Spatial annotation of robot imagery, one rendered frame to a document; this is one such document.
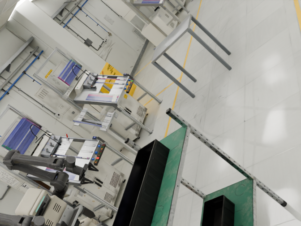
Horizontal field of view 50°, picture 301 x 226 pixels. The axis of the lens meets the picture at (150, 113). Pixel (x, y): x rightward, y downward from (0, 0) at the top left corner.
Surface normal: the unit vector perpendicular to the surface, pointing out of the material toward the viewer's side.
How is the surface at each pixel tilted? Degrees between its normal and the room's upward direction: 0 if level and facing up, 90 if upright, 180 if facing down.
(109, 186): 90
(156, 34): 90
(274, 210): 0
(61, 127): 90
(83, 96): 44
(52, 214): 98
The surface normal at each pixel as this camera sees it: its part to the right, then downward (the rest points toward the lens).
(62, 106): -0.22, 0.67
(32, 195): -0.14, -0.74
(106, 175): 0.62, -0.47
